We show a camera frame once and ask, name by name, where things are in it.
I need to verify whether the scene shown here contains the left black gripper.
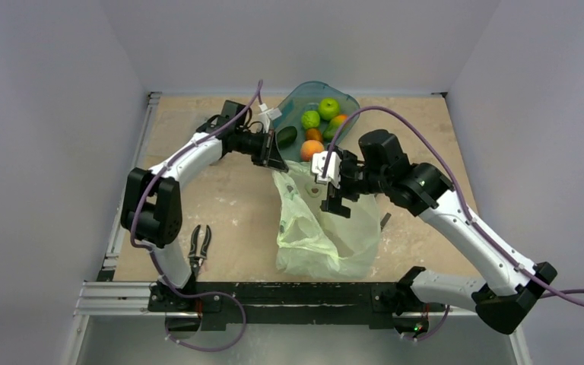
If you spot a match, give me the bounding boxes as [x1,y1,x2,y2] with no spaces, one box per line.
[234,128,287,172]

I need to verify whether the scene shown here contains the dark green fake avocado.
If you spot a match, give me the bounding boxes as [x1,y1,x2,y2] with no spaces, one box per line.
[276,125,298,149]

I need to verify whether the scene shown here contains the orange fake peach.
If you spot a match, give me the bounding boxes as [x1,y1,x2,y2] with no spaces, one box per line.
[300,140,325,162]

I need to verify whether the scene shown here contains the light green plastic bag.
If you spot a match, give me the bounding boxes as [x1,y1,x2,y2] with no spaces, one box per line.
[272,161,381,281]

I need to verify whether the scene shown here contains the green fake lime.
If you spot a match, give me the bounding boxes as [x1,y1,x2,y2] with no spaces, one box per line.
[301,110,321,130]

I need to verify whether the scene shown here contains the teal plastic bin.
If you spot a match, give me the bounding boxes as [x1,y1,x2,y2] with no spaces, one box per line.
[272,81,360,162]

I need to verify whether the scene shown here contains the green orange fake mango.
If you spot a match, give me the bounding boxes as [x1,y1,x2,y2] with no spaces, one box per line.
[322,114,348,142]

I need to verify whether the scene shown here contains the green fake apple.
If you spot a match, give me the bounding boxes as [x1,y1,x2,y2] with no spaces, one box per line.
[317,97,341,121]

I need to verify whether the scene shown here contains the brown fake kiwi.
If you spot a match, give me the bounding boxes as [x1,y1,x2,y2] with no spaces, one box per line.
[305,128,323,143]

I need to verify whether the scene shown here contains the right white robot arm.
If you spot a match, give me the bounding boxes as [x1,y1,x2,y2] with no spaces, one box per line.
[311,129,557,335]

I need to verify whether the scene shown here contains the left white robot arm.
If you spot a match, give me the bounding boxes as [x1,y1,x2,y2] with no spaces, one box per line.
[120,100,288,311]

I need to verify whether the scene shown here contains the black metal clamp tool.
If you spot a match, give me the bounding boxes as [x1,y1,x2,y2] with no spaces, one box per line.
[380,213,392,230]

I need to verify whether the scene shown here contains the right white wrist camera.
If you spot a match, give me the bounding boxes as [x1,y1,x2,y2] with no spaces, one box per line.
[310,151,341,189]

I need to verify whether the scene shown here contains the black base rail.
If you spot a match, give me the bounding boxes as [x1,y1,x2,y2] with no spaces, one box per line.
[148,282,445,333]

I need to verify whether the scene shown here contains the black handled pliers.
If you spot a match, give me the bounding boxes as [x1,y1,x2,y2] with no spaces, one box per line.
[188,224,212,278]

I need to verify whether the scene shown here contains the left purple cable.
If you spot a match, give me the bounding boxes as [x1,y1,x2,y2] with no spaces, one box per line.
[129,79,265,303]

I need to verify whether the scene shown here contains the purple cable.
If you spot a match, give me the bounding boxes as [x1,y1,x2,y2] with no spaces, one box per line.
[322,106,584,311]
[129,79,265,303]

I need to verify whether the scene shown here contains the aluminium frame rail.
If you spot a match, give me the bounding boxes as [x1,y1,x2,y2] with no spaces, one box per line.
[74,92,161,316]

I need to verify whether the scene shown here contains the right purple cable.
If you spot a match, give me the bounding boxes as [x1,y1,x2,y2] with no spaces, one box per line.
[322,106,584,311]

